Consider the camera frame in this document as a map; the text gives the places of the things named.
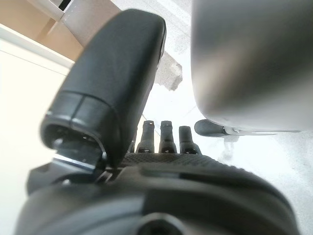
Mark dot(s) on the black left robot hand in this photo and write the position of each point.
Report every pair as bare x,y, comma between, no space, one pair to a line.
110,73

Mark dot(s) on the black left robot foot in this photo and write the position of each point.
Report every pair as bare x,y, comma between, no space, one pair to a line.
207,128

